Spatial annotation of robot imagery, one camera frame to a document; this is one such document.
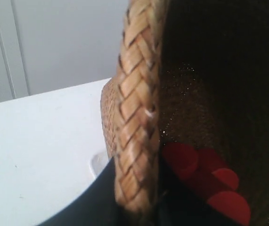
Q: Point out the red cylinder top right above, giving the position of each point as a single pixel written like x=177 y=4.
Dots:
x=211 y=162

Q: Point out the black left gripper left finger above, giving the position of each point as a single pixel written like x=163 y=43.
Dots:
x=95 y=207

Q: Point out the red cylinder top left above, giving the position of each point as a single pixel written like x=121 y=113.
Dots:
x=181 y=158

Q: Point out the brown woven wicker basket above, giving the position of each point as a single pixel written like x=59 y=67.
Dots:
x=194 y=72

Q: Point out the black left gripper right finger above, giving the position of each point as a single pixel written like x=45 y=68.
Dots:
x=178 y=206

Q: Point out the red cylinder upright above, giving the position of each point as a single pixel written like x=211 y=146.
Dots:
x=232 y=205

